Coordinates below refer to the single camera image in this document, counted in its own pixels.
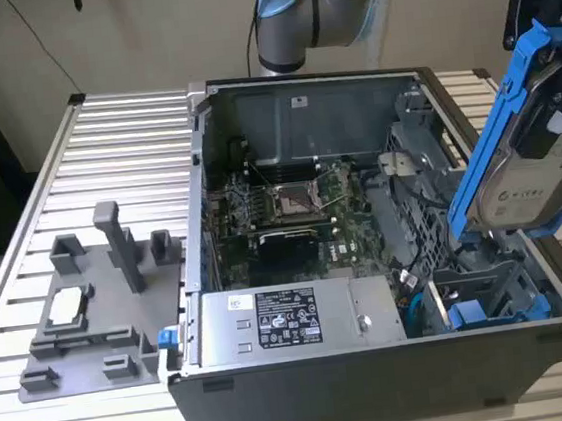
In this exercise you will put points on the silver drive cage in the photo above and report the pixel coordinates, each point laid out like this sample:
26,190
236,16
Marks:
425,190

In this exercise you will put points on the green motherboard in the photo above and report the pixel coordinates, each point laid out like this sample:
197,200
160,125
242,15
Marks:
360,242

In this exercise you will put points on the black RAM sticks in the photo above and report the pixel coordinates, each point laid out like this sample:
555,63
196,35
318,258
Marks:
282,171

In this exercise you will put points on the CPU socket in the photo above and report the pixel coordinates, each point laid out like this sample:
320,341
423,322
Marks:
294,200

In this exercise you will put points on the black graphics card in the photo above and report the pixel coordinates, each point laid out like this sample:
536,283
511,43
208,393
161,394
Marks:
285,250

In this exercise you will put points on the black open PC case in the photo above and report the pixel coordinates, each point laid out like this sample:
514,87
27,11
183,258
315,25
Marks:
380,386

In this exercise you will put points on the silver power supply unit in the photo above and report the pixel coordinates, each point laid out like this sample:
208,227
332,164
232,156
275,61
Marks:
223,327

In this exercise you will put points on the black table corner cap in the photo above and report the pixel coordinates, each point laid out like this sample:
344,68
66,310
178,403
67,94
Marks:
76,98

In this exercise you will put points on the blue case latch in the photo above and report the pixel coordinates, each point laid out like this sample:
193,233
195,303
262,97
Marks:
166,339

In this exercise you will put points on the grey parts rack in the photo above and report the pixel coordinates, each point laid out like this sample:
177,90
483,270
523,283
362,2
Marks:
118,338

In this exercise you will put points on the silver CPU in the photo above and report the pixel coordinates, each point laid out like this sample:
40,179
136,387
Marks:
66,306

